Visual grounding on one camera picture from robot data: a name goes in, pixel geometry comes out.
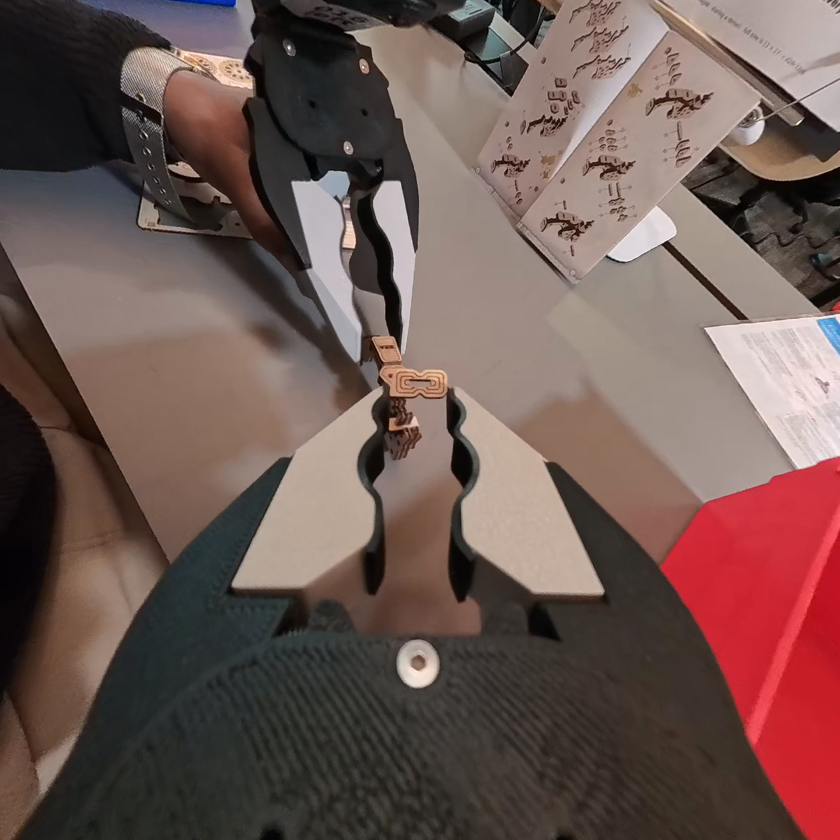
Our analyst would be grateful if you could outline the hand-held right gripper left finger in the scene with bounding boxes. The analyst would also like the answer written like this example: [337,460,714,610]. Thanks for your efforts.
[231,386,389,598]

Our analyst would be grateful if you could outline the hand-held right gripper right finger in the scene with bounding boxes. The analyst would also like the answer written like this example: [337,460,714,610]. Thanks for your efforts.
[448,387,606,603]

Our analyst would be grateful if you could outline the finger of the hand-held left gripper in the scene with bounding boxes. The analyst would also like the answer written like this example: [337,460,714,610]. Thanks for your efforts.
[292,172,396,363]
[366,177,421,350]

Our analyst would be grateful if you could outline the wooden puzzle model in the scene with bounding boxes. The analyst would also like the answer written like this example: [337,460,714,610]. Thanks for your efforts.
[361,335,450,460]

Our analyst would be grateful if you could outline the small wooden puzzle piece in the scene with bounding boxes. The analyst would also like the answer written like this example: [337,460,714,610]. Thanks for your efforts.
[381,369,449,400]

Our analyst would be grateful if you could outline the person's left forearm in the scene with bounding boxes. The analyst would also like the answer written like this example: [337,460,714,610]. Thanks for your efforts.
[0,0,173,173]

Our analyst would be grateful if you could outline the grey desk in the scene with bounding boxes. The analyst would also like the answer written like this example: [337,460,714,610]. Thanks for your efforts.
[0,20,821,565]

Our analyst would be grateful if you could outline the person's left hand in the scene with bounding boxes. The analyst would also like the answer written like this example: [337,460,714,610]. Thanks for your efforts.
[164,69,296,265]

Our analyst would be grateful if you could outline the wooden gear puzzle sheet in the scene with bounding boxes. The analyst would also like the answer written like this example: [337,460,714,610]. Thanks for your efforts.
[172,47,256,89]

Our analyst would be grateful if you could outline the black power adapter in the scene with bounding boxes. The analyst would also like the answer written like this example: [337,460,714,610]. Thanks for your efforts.
[430,0,500,42]

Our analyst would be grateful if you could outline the beige trousers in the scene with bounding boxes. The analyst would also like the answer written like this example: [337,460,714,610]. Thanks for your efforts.
[0,289,173,840]

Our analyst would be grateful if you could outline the puzzle instruction booklet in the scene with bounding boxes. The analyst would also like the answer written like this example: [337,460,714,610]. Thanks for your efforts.
[476,0,762,284]

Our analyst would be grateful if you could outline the red box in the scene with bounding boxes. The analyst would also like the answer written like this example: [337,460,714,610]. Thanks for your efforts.
[659,456,840,840]

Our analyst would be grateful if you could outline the person's black sweater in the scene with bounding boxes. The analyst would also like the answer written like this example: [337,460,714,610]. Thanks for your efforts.
[0,384,59,700]

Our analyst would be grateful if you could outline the printed white leaflet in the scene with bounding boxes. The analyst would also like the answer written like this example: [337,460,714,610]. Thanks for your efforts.
[705,314,840,470]

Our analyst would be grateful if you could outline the wooden skateboard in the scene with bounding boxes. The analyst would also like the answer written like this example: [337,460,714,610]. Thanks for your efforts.
[718,105,840,183]

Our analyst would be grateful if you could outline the white paper sheets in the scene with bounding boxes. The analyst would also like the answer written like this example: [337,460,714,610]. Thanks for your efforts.
[650,0,840,126]

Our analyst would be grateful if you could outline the black cable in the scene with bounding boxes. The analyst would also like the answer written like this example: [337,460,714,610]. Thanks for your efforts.
[462,10,552,67]

